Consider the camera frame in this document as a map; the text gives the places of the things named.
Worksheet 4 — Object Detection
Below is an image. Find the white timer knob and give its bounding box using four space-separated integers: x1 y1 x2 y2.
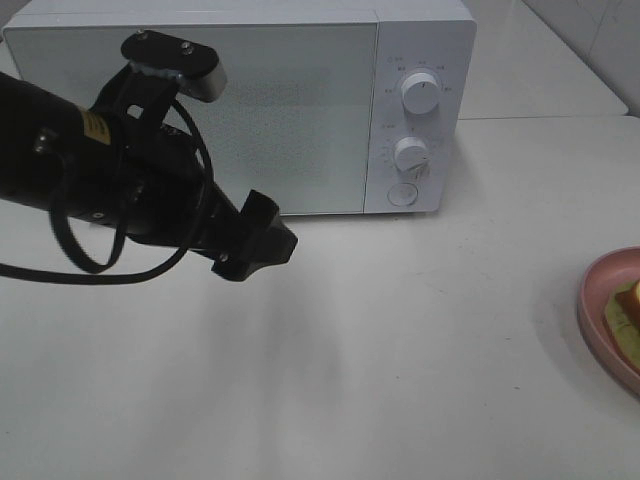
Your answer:
393 136 430 173

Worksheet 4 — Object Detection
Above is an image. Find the upper white power knob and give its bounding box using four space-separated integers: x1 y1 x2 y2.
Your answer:
401 71 441 115

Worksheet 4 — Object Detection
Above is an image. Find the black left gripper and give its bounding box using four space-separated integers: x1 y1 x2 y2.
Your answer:
79 69 298 282

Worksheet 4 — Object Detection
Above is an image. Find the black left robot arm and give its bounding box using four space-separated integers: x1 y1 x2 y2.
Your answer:
1 68 297 285

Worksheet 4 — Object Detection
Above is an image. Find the left black camera cable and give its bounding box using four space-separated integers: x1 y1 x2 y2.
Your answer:
0 99 214 286

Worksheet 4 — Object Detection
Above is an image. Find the toast sandwich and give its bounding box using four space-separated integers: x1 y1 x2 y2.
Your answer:
604 280 639 370

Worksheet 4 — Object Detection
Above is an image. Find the round white door button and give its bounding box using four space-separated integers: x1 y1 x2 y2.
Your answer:
387 183 418 207

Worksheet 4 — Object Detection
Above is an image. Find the white microwave oven body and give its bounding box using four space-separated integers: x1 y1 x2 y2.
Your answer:
2 1 476 214

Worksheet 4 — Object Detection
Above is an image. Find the pink plate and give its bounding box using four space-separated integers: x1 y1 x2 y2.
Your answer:
576 246 639 398

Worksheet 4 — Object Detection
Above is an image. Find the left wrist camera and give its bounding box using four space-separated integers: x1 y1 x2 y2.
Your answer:
121 30 227 103

